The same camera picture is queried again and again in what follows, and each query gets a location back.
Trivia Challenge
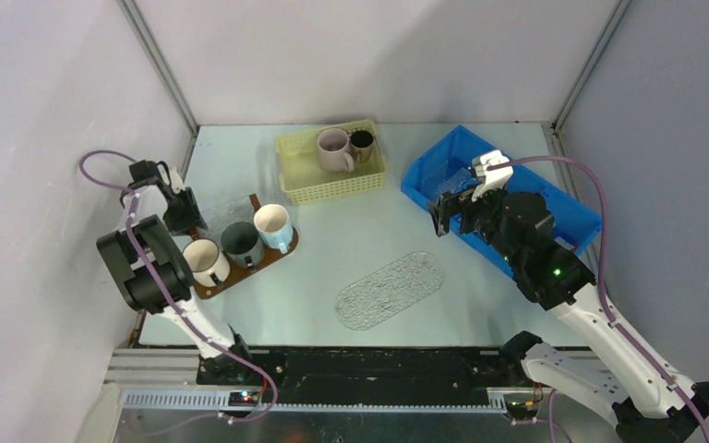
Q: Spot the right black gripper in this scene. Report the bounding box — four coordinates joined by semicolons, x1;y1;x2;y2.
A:
427;177;523;267

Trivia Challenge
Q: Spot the clear container with brown lid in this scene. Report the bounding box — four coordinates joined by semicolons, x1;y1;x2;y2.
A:
198;196;256;240

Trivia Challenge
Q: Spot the white ribbed mug black rim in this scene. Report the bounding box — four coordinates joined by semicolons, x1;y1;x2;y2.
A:
182;238;231;288

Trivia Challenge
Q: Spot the dark grey mug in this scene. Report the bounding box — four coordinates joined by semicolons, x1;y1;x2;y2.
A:
221;221;265;271

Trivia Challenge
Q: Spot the light blue mug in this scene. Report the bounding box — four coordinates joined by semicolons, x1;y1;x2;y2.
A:
253;204;294;255

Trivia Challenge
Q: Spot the pink mug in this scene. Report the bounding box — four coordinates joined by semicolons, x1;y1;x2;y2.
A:
317;127;355;173

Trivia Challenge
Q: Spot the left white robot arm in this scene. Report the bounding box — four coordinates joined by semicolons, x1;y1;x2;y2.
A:
96;185;255;385

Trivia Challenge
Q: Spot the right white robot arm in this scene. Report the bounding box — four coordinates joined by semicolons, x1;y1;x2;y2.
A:
427;188;709;442

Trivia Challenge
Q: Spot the brown wooden oval tray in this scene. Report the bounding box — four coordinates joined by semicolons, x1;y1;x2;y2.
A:
187;194;298;300

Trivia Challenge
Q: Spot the clear textured oval tray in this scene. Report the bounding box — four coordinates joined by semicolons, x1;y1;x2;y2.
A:
334;251;446;331

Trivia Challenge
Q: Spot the clear textured plastic box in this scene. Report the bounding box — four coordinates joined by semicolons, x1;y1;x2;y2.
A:
420;160;474;200

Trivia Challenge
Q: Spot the blue plastic divided bin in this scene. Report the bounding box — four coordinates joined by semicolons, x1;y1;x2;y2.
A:
401;126;602;256

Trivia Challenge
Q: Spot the brown mug black inside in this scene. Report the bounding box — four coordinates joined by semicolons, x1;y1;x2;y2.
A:
350;129;375;163

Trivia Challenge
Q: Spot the yellow perforated plastic basket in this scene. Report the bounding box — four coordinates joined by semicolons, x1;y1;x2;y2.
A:
275;119;387;205

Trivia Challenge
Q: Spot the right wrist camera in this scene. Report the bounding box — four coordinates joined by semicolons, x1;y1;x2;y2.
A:
470;150;513;201

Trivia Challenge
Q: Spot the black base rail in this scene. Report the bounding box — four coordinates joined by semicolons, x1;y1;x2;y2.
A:
195;337;560;408

